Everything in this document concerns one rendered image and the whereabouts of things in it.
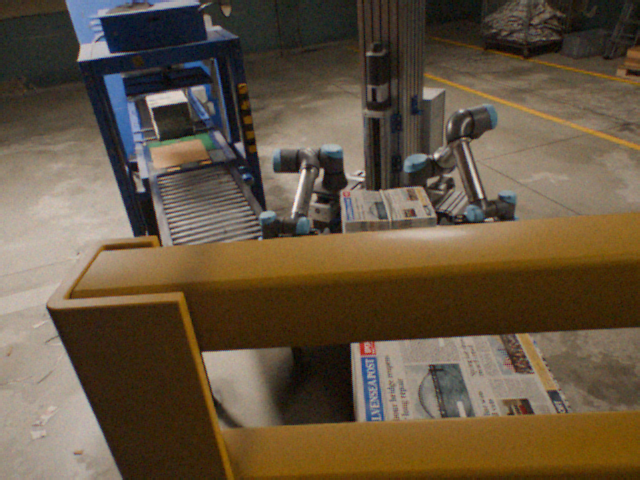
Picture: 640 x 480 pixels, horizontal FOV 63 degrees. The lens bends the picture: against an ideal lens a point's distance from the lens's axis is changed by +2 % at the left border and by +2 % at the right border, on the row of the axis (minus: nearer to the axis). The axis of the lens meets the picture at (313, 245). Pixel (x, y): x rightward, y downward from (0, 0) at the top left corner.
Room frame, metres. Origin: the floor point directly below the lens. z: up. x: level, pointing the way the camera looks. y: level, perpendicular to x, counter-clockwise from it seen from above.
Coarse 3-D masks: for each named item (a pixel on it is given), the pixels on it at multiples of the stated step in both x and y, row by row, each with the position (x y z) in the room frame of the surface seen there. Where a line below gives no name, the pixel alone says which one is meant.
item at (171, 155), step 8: (176, 144) 3.80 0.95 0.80; (184, 144) 3.78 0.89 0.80; (192, 144) 3.76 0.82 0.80; (200, 144) 3.74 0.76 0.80; (152, 152) 3.67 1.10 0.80; (160, 152) 3.65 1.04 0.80; (168, 152) 3.63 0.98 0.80; (176, 152) 3.61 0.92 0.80; (184, 152) 3.60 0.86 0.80; (192, 152) 3.58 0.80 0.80; (200, 152) 3.56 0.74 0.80; (160, 160) 3.48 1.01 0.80; (168, 160) 3.46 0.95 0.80; (176, 160) 3.45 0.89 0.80; (184, 160) 3.43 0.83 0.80; (192, 160) 3.41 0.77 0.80; (200, 160) 3.40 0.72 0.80; (160, 168) 3.32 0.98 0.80
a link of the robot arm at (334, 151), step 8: (328, 144) 2.75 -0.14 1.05; (320, 152) 2.69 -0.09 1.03; (328, 152) 2.66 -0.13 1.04; (336, 152) 2.66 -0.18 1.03; (320, 160) 2.67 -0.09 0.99; (328, 160) 2.66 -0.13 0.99; (336, 160) 2.65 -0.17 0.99; (320, 168) 2.71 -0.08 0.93; (328, 168) 2.66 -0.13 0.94; (336, 168) 2.65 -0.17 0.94
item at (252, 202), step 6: (228, 162) 3.30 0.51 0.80; (228, 168) 3.19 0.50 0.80; (234, 168) 3.18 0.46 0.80; (234, 174) 3.08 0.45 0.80; (234, 180) 2.98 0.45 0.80; (240, 180) 2.97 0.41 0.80; (240, 186) 2.88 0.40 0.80; (246, 186) 2.87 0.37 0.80; (246, 192) 2.78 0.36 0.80; (246, 198) 2.70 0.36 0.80; (252, 198) 2.69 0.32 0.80; (252, 204) 2.61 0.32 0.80; (258, 204) 2.60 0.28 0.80; (252, 210) 2.56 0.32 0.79; (258, 210) 2.52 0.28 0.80; (258, 216) 2.45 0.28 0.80
